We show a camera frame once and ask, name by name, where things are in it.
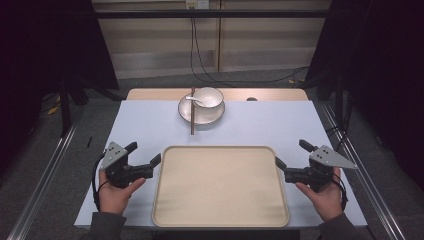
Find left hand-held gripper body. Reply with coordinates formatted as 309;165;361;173
99;141;155;190

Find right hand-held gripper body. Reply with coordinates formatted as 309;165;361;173
284;145;359;193

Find person's right hand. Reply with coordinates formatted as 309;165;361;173
294;166;345;223

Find person's left hand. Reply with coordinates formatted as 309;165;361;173
97;168;147;216

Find white table mat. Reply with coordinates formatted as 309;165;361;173
73;99;369;230

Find brown wooden chopsticks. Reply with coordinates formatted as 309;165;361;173
189;86;197;136

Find wooden table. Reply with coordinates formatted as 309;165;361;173
126;87;310;102

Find beige rectangular tray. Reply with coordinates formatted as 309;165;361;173
151;145;291;229

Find white round plate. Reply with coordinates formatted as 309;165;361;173
177;92;226;126

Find black metal stand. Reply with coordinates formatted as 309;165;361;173
59;74;73;138

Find white ceramic spoon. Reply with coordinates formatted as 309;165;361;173
185;95;208;108

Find white bowl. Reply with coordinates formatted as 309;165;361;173
192;86;225;110

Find black curtain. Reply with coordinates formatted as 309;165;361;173
0;0;120;179
303;0;424;193

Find black horizontal bar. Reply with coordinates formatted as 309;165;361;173
94;8;330;20

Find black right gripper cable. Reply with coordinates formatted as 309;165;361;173
332;171;350;212

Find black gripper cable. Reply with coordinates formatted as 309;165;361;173
91;152;110;213
332;171;350;212

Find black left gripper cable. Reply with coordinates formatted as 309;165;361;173
91;152;110;213

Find black floor cable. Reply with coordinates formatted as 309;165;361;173
325;94;355;153

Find metal floor rail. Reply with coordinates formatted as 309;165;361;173
319;99;407;240
6;107;86;240

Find black wall cable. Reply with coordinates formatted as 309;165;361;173
189;5;312;86

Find white wall socket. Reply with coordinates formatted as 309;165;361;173
185;0;211;10

